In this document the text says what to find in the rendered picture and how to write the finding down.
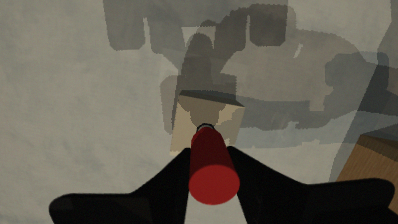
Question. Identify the red cylinder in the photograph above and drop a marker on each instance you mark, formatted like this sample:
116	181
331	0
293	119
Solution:
212	177

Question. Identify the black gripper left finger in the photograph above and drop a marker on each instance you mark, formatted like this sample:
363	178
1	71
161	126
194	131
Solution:
161	200

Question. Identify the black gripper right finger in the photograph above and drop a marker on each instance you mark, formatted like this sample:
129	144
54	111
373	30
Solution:
269	197

